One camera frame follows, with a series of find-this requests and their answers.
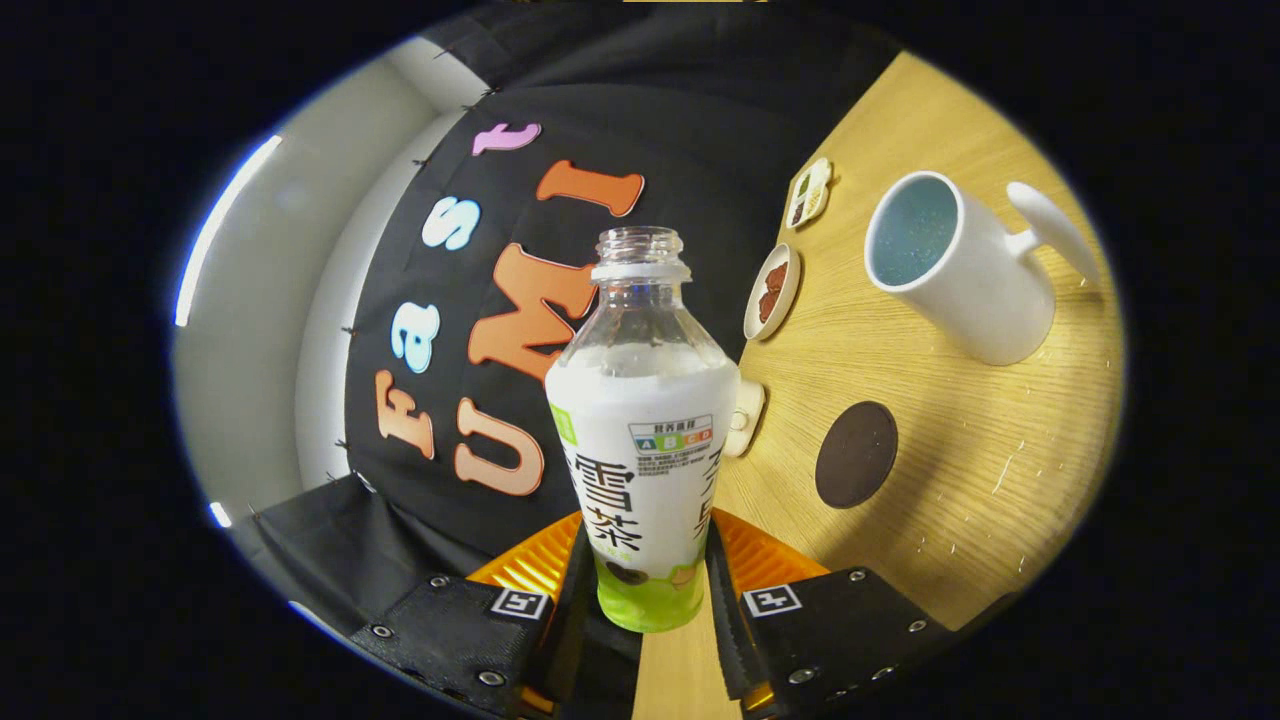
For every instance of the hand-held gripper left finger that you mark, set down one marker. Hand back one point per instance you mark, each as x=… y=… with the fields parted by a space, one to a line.
x=450 y=630

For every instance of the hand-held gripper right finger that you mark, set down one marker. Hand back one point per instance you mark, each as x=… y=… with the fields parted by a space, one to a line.
x=840 y=630

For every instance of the round dark brown coaster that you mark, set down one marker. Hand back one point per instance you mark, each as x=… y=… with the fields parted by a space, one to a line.
x=856 y=455

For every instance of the juice bottle white green label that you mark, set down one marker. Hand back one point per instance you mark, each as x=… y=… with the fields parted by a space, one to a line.
x=640 y=440

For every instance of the wooden table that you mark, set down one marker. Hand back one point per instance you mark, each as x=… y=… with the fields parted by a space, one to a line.
x=980 y=450

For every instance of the cream white toaster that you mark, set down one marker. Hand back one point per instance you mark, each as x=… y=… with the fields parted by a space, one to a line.
x=748 y=415

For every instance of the small ceiling light panel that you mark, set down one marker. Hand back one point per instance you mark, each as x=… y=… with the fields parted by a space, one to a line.
x=220 y=514

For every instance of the round plate with brown food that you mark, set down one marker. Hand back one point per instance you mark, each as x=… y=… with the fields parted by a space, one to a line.
x=772 y=292

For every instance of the white divided dish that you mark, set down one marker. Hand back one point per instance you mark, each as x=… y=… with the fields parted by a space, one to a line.
x=810 y=192

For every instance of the large ceiling light panel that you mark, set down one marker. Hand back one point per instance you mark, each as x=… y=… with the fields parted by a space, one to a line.
x=225 y=230

